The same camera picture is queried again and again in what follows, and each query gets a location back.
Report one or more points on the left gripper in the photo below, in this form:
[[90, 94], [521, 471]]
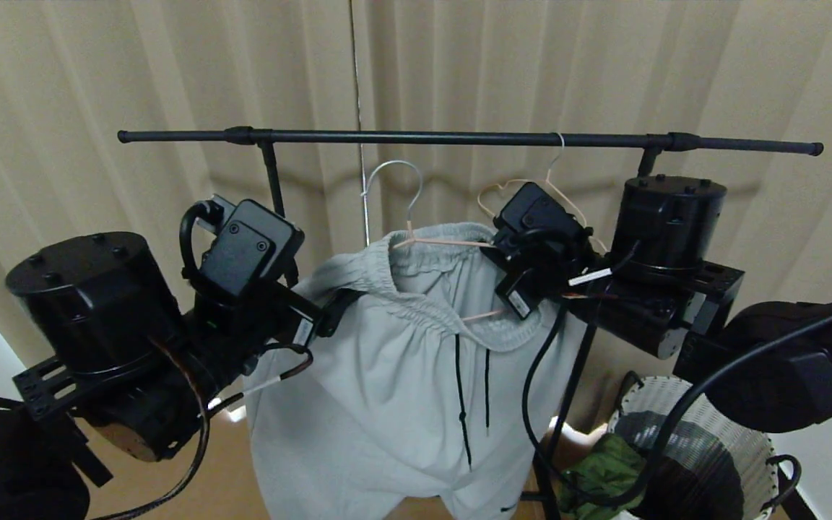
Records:
[[235, 332]]

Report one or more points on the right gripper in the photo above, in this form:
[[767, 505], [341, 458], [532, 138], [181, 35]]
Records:
[[625, 321]]

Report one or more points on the green garment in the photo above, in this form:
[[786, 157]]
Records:
[[604, 462]]

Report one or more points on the pale grey shorts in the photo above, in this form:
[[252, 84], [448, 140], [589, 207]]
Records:
[[387, 390]]

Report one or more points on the pink clothes hanger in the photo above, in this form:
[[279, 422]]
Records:
[[410, 230], [531, 180]]

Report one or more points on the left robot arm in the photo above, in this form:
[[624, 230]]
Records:
[[91, 303]]

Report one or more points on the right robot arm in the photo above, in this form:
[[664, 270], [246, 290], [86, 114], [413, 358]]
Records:
[[669, 217]]

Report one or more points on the white laundry basket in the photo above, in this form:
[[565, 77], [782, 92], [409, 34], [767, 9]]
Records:
[[741, 448]]

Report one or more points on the black clothes rack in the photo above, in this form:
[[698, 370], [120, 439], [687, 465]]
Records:
[[459, 137]]

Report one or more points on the beige curtain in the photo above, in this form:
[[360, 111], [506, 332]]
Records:
[[98, 87]]

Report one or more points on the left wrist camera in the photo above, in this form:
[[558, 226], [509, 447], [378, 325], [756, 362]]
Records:
[[243, 245]]

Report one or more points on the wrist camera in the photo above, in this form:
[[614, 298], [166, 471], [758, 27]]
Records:
[[531, 217], [243, 245]]

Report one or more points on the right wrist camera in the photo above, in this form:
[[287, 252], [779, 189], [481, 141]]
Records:
[[531, 217]]

